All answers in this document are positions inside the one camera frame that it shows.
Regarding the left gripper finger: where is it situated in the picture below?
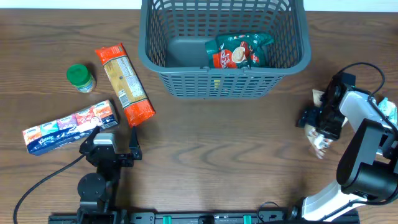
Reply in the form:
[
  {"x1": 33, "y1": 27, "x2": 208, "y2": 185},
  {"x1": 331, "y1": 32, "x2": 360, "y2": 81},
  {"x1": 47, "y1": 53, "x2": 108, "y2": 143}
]
[
  {"x1": 81, "y1": 126, "x2": 100, "y2": 146},
  {"x1": 129, "y1": 126, "x2": 142, "y2": 160}
]

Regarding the Kleenex tissue multipack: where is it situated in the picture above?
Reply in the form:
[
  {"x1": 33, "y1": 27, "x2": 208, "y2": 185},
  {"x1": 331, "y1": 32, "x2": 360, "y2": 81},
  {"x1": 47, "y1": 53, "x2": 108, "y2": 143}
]
[{"x1": 22, "y1": 100, "x2": 119, "y2": 156}]

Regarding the beige coffee snack bag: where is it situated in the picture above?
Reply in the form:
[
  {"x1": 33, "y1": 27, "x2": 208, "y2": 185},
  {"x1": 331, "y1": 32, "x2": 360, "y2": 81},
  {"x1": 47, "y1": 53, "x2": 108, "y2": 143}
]
[{"x1": 304, "y1": 89, "x2": 333, "y2": 159}]

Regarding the orange spaghetti package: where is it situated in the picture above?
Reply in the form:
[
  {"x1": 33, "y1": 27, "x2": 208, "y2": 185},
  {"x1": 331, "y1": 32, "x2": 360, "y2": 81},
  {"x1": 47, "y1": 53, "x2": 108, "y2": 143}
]
[{"x1": 95, "y1": 44, "x2": 155, "y2": 128}]

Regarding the light blue small packet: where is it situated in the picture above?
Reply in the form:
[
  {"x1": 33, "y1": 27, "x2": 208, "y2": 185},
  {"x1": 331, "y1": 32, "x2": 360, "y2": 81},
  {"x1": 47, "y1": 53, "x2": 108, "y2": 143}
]
[{"x1": 378, "y1": 97, "x2": 397, "y2": 124}]

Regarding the green lid Knorr jar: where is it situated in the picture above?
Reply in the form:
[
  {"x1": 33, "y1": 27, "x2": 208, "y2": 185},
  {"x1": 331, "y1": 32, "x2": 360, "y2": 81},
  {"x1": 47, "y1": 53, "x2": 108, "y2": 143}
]
[{"x1": 67, "y1": 63, "x2": 96, "y2": 93}]

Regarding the green Nescafe coffee bag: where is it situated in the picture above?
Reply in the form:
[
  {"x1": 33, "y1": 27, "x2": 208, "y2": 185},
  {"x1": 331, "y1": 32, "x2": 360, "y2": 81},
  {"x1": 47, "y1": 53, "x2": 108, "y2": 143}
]
[{"x1": 205, "y1": 32, "x2": 274, "y2": 68}]

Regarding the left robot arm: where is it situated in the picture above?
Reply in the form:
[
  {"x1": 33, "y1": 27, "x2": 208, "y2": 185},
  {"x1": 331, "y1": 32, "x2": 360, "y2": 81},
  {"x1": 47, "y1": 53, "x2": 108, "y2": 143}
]
[{"x1": 77, "y1": 126, "x2": 142, "y2": 224}]

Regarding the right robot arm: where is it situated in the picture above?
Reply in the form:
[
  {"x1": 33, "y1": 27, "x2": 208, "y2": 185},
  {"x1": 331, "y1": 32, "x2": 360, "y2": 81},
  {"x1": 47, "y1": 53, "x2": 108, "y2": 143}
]
[{"x1": 290, "y1": 72, "x2": 397, "y2": 223}]

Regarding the grey plastic basket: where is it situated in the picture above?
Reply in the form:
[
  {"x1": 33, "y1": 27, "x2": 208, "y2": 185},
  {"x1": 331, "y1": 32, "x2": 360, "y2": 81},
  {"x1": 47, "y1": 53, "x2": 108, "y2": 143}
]
[{"x1": 139, "y1": 0, "x2": 311, "y2": 99}]

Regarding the left black cable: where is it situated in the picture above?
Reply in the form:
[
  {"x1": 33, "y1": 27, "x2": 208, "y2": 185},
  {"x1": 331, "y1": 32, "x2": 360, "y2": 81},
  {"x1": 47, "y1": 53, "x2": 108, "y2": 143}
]
[{"x1": 12, "y1": 153, "x2": 86, "y2": 224}]

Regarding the black cable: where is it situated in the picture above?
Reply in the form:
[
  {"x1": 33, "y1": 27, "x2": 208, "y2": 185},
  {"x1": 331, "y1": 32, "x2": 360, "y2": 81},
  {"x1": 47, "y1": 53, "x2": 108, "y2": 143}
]
[
  {"x1": 12, "y1": 153, "x2": 86, "y2": 224},
  {"x1": 334, "y1": 62, "x2": 386, "y2": 100}
]

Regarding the right black cable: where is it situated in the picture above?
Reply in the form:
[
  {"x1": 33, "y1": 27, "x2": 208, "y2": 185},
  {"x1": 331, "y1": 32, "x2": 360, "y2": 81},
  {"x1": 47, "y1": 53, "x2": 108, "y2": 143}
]
[{"x1": 334, "y1": 62, "x2": 386, "y2": 100}]

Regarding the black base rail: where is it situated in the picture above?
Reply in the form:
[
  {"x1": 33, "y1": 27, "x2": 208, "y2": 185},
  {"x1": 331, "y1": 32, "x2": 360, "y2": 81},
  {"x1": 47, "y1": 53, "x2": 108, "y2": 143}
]
[{"x1": 48, "y1": 208, "x2": 361, "y2": 224}]

